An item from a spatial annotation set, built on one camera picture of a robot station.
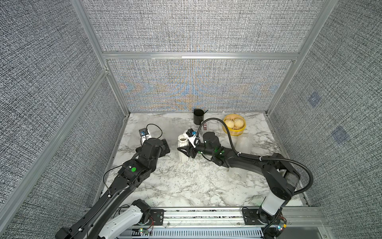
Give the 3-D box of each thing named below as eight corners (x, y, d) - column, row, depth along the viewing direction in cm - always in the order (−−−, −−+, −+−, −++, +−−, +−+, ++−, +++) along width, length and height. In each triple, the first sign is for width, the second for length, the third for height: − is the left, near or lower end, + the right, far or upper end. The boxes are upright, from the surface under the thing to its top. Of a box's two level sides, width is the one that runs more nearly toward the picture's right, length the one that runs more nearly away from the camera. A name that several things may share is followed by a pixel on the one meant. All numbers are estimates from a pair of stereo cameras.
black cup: (193, 124, 113) (194, 116, 106) (193, 117, 118) (193, 109, 111) (203, 124, 113) (204, 116, 106) (203, 117, 118) (203, 109, 111)
